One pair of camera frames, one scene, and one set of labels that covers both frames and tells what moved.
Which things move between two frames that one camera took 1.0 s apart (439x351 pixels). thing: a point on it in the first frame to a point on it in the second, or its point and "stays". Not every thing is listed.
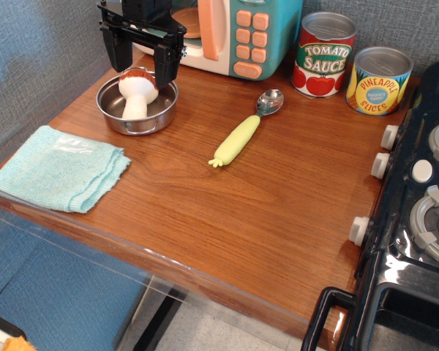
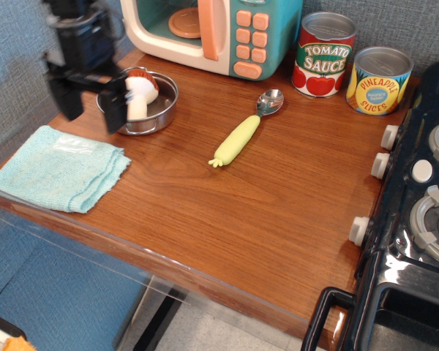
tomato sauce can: [325, 44] stays
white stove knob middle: [380, 164] stays
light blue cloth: [60, 170] stays
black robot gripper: [151, 20] to [87, 54]
